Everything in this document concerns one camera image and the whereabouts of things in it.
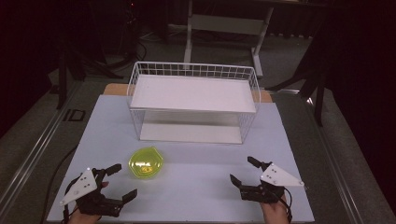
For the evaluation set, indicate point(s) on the black floor bracket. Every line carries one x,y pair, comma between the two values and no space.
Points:
74,115

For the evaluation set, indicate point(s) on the person's right hand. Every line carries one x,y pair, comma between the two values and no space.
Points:
274,213

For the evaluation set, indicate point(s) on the person's left hand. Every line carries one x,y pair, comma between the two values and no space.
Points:
83,219

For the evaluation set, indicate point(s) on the yellow-green plastic dish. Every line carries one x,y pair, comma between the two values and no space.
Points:
145,163

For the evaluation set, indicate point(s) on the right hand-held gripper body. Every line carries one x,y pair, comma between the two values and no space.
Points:
275,177

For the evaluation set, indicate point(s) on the white metal desk frame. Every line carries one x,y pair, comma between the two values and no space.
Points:
227,24

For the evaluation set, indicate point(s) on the pale board table cover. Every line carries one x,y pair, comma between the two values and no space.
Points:
202,186

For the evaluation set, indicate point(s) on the black stand legs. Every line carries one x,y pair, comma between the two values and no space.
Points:
318,102

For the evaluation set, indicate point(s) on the aluminium floor rail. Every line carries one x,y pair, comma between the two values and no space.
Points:
37,146
337,174

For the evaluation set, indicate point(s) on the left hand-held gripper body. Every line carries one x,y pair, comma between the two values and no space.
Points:
81,184

